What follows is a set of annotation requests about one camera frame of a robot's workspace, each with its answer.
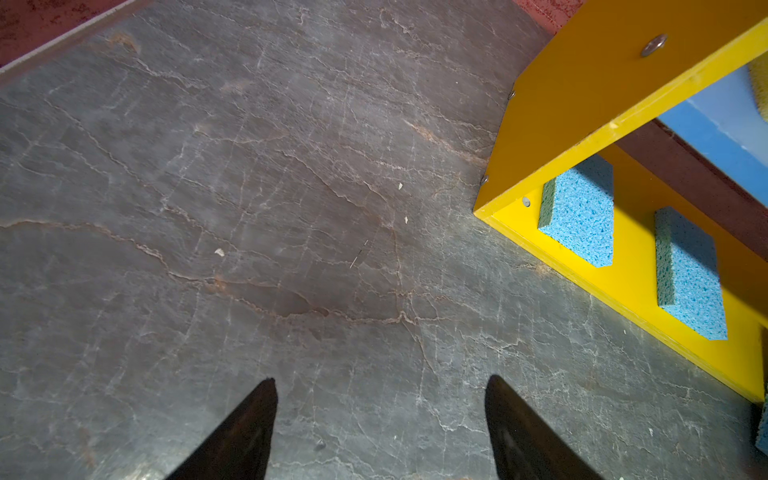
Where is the yellow sponge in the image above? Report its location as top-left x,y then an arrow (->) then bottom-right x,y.
748,52 -> 768,122

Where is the left aluminium corner profile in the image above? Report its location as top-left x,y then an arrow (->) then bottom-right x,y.
1,0 -> 148,85

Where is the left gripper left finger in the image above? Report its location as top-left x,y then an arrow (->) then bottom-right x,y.
167,378 -> 278,480

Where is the blue lower shelf board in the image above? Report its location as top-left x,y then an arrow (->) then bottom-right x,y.
658,66 -> 767,205

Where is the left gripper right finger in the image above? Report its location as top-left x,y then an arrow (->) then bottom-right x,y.
484,374 -> 600,480

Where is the light blue sponge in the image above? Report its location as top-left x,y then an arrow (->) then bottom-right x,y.
538,155 -> 614,268
654,207 -> 728,341
754,400 -> 768,455

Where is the yellow wooden shelf unit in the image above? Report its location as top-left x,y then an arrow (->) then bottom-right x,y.
474,1 -> 767,403

